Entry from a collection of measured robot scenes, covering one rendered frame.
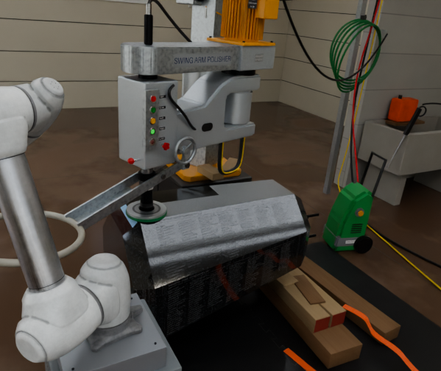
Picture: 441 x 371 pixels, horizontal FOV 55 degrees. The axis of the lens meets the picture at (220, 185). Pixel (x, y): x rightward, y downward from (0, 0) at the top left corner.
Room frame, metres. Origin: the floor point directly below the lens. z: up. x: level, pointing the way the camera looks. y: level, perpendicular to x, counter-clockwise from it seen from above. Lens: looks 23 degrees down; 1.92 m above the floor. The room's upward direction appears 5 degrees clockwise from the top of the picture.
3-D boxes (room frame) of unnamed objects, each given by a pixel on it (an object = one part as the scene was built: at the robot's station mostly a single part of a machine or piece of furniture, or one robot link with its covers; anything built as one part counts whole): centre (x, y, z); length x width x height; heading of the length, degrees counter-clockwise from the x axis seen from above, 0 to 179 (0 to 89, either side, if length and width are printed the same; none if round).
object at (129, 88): (2.11, 0.33, 1.37); 0.36 x 0.22 x 0.45; 139
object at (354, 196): (3.43, -1.18, 0.43); 0.35 x 0.35 x 0.87; 15
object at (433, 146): (4.89, -2.31, 0.43); 1.30 x 0.62 x 0.86; 120
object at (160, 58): (2.31, 0.15, 1.66); 0.96 x 0.25 x 0.17; 139
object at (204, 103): (2.33, 0.12, 1.35); 0.74 x 0.23 x 0.49; 139
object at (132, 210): (2.05, 0.39, 0.89); 0.21 x 0.21 x 0.01
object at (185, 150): (2.06, 0.22, 1.25); 0.15 x 0.10 x 0.15; 139
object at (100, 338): (1.16, 0.33, 0.91); 0.22 x 0.18 x 0.06; 131
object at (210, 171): (2.91, 0.08, 0.81); 0.20 x 0.10 x 0.05; 38
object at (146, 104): (1.92, 0.35, 1.42); 0.08 x 0.03 x 0.28; 139
